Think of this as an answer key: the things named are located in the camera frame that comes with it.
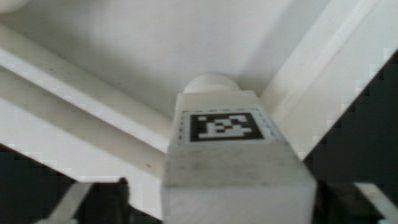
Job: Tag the white L-shaped obstacle fence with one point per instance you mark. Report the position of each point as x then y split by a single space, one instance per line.
56 134

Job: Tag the white table leg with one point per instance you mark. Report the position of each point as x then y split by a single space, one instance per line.
234 180

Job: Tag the white square table top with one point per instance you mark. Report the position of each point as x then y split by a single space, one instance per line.
110 52

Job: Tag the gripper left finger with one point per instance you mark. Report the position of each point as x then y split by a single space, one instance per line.
92 204

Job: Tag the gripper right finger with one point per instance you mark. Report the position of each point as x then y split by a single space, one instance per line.
351 203

